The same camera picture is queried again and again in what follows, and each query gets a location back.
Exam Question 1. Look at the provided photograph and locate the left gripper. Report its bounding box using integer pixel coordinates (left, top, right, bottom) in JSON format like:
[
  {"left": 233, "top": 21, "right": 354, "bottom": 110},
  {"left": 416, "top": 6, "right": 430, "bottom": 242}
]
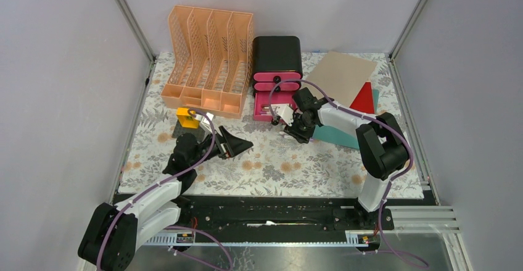
[{"left": 189, "top": 125, "right": 253, "bottom": 168}]

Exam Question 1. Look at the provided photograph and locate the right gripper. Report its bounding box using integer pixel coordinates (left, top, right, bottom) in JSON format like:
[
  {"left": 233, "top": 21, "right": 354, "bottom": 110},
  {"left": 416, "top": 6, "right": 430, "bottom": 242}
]
[{"left": 284, "top": 112, "right": 316, "bottom": 144}]

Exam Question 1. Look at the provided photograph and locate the pink drawer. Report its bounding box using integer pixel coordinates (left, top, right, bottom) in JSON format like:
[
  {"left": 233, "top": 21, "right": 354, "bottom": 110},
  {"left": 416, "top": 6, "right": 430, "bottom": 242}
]
[
  {"left": 253, "top": 91, "right": 296, "bottom": 122},
  {"left": 253, "top": 72, "right": 302, "bottom": 83},
  {"left": 253, "top": 82, "right": 301, "bottom": 94}
]

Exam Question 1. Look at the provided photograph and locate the pink top drawer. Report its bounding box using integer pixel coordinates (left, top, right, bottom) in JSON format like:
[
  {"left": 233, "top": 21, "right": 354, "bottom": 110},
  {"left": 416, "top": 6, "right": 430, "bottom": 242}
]
[{"left": 253, "top": 72, "right": 302, "bottom": 83}]

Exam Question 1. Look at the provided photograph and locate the black drawer cabinet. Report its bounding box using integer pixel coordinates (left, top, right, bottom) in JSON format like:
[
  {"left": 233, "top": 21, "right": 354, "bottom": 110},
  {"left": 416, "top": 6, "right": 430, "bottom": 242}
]
[{"left": 253, "top": 36, "right": 303, "bottom": 74}]

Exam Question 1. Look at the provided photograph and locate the pink bottom drawer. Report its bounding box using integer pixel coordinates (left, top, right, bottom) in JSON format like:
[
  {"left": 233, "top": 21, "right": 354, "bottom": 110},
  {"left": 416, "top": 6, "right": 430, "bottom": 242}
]
[{"left": 253, "top": 91, "right": 296, "bottom": 122}]

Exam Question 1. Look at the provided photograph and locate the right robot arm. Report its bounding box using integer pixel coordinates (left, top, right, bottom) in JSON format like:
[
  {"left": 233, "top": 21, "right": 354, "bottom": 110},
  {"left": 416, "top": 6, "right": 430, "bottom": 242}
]
[{"left": 272, "top": 88, "right": 413, "bottom": 229}]

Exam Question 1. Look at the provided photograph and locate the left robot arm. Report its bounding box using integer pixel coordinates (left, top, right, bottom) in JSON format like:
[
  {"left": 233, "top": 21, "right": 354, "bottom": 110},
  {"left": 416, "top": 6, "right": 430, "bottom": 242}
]
[{"left": 77, "top": 126, "right": 253, "bottom": 270}]

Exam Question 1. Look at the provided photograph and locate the teal folder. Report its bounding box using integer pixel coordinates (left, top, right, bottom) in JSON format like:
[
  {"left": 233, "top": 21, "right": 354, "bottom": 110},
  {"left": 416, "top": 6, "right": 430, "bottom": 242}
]
[{"left": 312, "top": 90, "right": 379, "bottom": 149}]

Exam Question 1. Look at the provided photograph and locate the floral table mat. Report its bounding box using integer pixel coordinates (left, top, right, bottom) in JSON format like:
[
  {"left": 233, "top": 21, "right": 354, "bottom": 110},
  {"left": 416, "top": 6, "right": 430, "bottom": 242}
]
[{"left": 117, "top": 51, "right": 426, "bottom": 199}]

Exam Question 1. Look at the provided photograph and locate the yellow plastic block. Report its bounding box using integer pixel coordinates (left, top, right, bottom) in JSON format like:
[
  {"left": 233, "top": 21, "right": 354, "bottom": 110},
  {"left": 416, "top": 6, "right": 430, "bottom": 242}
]
[{"left": 176, "top": 107, "right": 199, "bottom": 129}]

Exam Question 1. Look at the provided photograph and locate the gray building baseplate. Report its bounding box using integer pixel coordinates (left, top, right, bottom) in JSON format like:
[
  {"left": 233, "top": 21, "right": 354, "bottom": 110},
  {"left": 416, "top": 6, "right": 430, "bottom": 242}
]
[{"left": 171, "top": 122, "right": 205, "bottom": 141}]

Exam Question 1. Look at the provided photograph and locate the red folder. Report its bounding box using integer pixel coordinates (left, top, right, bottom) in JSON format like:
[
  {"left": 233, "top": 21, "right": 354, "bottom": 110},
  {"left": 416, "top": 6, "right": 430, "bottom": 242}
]
[{"left": 350, "top": 81, "right": 379, "bottom": 114}]

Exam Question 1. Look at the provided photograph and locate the beige cardboard sheet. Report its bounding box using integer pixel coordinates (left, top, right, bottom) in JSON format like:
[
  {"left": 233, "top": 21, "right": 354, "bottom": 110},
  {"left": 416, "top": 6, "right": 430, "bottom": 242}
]
[{"left": 306, "top": 51, "right": 377, "bottom": 107}]

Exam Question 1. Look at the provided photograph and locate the peach plastic file organizer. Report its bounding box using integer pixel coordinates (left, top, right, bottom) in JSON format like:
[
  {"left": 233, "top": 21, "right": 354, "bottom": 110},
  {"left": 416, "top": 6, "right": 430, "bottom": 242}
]
[{"left": 161, "top": 5, "right": 255, "bottom": 119}]

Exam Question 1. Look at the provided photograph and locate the black mounting rail base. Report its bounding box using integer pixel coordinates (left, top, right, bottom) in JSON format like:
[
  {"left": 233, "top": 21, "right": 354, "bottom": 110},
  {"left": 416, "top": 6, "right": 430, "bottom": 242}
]
[{"left": 174, "top": 195, "right": 377, "bottom": 244}]

